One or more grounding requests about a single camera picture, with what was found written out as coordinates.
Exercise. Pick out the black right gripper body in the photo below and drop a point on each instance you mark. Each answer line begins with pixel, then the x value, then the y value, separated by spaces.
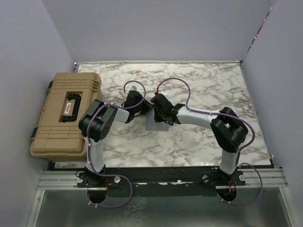
pixel 159 116

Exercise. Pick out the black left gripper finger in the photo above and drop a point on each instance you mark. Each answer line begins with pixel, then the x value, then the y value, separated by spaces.
pixel 133 115
pixel 146 106

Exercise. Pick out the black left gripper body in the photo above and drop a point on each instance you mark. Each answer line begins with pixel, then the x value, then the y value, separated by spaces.
pixel 138 108

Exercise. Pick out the grey paper envelope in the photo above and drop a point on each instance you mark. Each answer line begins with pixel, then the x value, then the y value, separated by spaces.
pixel 151 125

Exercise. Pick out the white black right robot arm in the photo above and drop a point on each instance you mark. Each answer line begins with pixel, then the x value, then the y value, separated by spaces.
pixel 230 132

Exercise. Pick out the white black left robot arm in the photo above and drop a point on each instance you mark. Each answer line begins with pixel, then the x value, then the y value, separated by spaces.
pixel 95 124

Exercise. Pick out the tan plastic tool case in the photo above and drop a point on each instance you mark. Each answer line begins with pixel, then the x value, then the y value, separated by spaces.
pixel 57 136

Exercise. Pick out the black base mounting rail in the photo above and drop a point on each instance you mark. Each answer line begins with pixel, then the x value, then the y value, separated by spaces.
pixel 159 181

